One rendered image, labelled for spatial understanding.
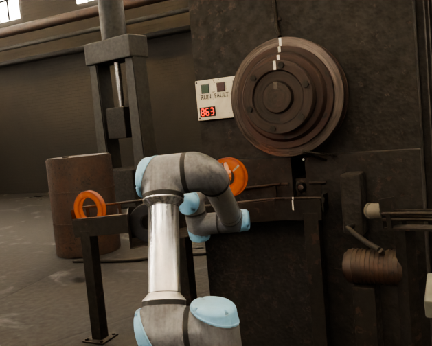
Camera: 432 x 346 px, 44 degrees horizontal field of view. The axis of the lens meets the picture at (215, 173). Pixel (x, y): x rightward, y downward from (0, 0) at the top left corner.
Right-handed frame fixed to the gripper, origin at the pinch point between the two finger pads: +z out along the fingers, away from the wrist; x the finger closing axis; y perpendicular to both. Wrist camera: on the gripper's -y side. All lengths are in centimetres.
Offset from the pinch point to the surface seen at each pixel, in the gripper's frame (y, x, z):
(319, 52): 36, -36, 27
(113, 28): 56, 367, 462
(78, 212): -21, 95, 13
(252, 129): 11.3, -6.2, 17.9
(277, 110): 19.4, -20.3, 12.3
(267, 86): 28.3, -17.3, 14.8
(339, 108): 15.3, -41.9, 20.9
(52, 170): -43, 246, 151
